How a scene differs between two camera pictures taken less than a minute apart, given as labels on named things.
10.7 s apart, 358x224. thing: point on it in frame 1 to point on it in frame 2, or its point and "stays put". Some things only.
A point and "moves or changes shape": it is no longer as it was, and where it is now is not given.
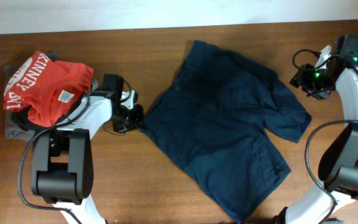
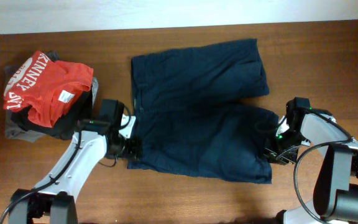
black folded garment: [22, 117] stays put
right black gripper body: [315, 83] to [284, 147]
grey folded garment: [14, 132] stays put
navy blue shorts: [212, 119] moves or changes shape
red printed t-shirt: [48, 89] stays put
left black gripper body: [128, 119] to [125, 147]
